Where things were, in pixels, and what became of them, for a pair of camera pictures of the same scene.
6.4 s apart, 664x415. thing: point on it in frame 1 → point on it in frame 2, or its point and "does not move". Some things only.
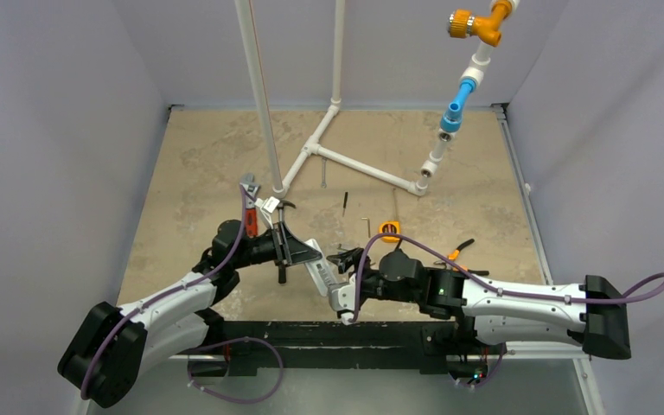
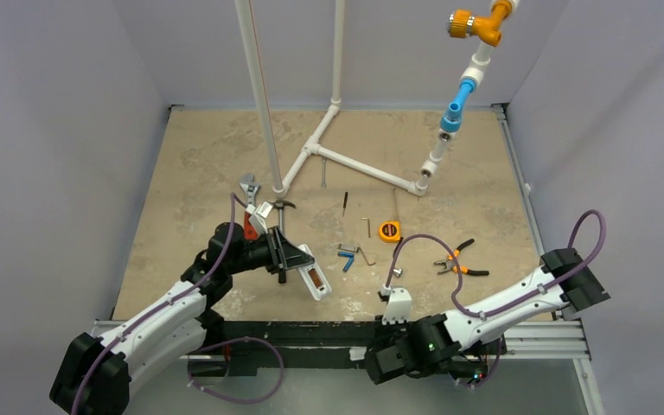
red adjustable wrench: x=251 y=212 does not move
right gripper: x=363 y=277 → x=387 y=330
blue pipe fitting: x=450 y=120 does not move
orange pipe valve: x=462 y=23 does not move
